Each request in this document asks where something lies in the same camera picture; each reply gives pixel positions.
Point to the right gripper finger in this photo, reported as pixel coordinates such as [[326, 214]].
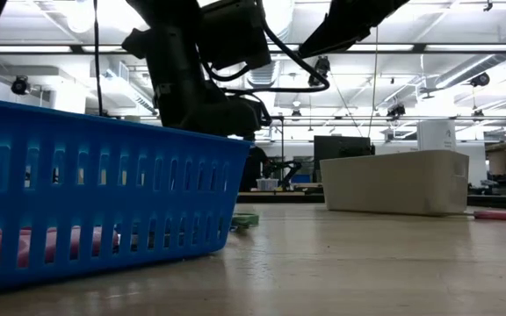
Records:
[[349, 22]]

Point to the white pillar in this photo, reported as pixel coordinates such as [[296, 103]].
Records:
[[436, 135]]

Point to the clear plastic container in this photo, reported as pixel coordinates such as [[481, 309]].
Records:
[[267, 184]]

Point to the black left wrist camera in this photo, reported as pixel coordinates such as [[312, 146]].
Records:
[[235, 30]]

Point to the blue slotted plastic basket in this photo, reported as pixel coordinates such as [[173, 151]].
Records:
[[103, 197]]

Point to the white ceiling vent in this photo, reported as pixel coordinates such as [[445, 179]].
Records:
[[264, 76]]

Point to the black desk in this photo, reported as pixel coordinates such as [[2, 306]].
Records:
[[499, 202]]

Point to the long ceiling light strip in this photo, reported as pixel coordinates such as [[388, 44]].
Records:
[[455, 47]]

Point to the black ceiling camera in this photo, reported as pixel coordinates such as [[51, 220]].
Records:
[[395, 110], [20, 85], [481, 79]]

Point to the person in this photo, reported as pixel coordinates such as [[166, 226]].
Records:
[[253, 169]]

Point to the black monitor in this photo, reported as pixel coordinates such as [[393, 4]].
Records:
[[341, 151]]

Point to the beige plastic bin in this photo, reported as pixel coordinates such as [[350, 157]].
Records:
[[393, 182]]

